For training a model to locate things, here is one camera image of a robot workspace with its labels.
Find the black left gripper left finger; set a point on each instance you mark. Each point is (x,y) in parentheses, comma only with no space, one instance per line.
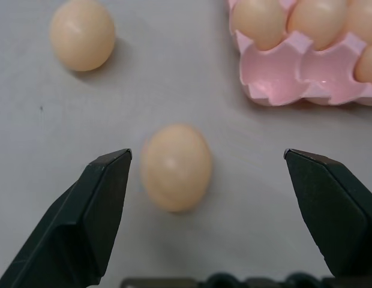
(75,222)

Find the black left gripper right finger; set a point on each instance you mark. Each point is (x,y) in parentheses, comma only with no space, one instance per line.
(333,210)

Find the beige egg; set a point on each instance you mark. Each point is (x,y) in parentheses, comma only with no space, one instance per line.
(82,34)
(319,22)
(369,64)
(258,22)
(364,21)
(175,168)

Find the pink egg carton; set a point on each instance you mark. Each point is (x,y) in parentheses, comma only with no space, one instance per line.
(282,76)

